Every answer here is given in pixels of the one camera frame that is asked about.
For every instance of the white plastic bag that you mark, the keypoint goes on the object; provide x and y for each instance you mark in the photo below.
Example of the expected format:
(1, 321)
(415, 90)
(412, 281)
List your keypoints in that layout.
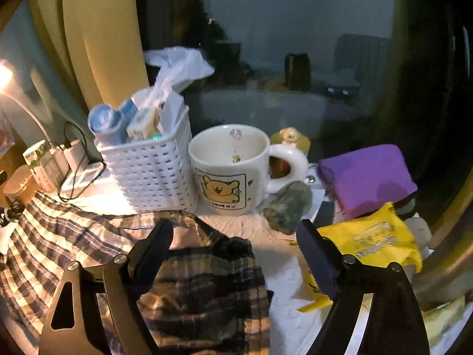
(177, 66)

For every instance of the white bear print mug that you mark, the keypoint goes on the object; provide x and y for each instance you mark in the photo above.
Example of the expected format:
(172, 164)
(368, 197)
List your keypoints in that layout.
(221, 170)

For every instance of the teal curtain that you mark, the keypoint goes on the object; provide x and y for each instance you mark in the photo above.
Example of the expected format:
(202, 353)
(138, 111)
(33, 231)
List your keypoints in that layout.
(18, 33)

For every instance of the white plastic basket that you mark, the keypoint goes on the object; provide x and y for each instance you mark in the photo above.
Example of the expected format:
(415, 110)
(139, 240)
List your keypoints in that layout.
(147, 181)

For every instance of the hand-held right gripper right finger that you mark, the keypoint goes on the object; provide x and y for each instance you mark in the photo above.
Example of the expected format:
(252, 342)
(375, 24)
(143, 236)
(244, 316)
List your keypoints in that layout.
(317, 262)

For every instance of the yellow plastic packet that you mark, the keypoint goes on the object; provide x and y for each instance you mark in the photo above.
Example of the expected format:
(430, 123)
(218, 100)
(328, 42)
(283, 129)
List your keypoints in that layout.
(373, 236)

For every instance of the yellow tissue box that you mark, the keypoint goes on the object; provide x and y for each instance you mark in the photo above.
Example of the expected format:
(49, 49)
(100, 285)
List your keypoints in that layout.
(443, 321)

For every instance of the plaid flannel shirt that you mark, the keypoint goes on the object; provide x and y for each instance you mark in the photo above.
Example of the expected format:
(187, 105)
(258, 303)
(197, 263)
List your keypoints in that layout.
(207, 296)

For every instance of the blue tube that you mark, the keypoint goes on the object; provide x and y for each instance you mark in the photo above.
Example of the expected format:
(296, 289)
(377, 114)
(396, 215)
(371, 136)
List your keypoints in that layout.
(105, 122)

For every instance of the yellow curtain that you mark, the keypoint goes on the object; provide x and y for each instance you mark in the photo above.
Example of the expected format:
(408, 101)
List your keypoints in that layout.
(103, 26)

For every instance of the white charger plug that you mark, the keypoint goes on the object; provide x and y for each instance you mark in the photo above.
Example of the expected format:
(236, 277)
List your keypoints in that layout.
(75, 155)

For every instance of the dark glass window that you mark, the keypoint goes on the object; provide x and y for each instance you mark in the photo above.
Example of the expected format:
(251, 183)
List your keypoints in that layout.
(295, 26)

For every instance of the purple folded cloth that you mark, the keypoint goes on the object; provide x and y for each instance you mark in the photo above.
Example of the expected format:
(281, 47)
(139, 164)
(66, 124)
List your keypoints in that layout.
(369, 177)

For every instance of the brown lidded food container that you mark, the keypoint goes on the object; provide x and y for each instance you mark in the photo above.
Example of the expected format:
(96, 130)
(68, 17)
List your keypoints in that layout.
(20, 185)

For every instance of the white desk lamp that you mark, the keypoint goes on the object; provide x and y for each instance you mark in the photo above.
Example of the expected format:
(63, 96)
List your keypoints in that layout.
(22, 105)

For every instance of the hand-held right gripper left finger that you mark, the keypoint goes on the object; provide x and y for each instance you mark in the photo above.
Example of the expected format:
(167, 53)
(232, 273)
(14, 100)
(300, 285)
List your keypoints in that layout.
(153, 251)

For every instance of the grey green crumpled cloth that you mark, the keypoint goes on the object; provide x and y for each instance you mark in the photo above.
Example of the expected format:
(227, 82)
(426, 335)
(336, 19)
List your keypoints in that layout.
(290, 203)

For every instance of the white green milk carton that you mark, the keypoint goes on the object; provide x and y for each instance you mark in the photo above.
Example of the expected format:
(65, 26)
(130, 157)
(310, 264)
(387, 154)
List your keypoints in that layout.
(40, 166)

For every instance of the small white printed carton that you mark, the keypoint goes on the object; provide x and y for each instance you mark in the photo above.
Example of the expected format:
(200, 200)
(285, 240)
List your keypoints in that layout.
(142, 125)

